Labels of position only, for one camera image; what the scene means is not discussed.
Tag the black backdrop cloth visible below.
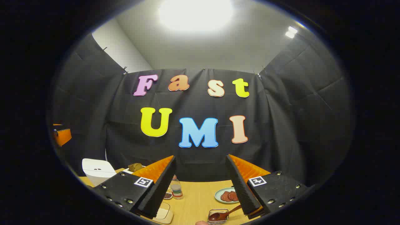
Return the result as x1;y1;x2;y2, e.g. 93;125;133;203
52;33;355;185

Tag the large ceiling light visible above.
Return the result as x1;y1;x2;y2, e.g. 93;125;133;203
159;0;234;32

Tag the white rice cooker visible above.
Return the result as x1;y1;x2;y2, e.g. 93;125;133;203
82;158;117;187

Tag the pale green plate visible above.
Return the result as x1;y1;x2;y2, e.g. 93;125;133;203
214;187;240;204

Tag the metal wire chopstick holder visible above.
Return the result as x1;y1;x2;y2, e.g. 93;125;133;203
207;209;229;225

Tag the brown wooden spoon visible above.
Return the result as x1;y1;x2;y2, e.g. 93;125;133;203
208;205;243;222

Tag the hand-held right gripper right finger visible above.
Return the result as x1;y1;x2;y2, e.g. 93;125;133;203
226;154;310;219

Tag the clear plastic bottle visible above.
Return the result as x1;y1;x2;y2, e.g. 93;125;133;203
170;175;184;200

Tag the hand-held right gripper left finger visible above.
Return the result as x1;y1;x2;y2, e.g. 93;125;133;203
92;155;176;219

